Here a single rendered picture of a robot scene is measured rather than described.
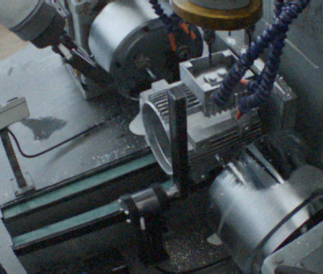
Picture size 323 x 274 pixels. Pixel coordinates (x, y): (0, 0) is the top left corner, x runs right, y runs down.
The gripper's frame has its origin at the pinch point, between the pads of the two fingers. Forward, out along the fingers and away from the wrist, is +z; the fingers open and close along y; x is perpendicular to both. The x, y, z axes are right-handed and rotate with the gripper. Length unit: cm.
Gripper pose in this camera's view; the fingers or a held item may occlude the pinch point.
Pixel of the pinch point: (98, 74)
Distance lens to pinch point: 99.9
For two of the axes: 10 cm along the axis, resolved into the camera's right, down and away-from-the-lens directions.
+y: -4.4, -6.2, 6.5
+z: 5.0, 4.3, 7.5
